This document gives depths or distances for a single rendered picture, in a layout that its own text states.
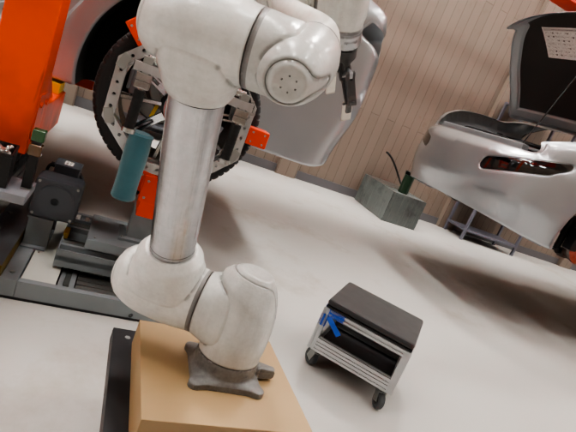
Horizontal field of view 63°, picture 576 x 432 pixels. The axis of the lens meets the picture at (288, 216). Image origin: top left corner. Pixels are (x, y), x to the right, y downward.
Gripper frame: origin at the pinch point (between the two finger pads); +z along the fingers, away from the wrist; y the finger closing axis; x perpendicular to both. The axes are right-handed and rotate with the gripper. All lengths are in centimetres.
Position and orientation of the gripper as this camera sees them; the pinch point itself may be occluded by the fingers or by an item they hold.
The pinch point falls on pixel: (338, 103)
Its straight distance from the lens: 150.4
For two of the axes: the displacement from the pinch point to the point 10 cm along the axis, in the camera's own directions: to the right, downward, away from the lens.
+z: 0.0, 6.2, 7.9
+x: 9.6, -2.3, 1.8
